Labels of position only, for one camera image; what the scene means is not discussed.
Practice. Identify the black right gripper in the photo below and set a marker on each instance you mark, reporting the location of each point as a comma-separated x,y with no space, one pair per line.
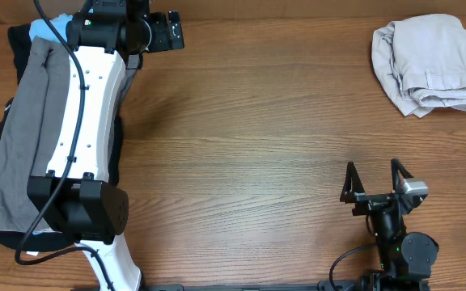
353,189

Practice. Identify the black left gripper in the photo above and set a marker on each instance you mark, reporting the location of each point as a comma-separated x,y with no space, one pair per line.
163,41

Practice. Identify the beige cotton shorts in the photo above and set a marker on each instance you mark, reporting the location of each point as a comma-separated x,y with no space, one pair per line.
420,63

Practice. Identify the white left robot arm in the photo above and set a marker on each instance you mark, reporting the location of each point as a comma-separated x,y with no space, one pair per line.
74,196

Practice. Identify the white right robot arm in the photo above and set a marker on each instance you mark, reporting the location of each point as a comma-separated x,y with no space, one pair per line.
406,259

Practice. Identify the light blue garment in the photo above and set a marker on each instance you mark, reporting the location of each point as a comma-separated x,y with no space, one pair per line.
39,28

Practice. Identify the black garment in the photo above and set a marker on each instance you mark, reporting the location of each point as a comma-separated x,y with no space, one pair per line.
20,43

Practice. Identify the grey shorts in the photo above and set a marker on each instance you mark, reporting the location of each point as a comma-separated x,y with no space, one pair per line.
39,128

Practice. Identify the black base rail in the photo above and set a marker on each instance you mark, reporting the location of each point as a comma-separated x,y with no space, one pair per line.
324,285

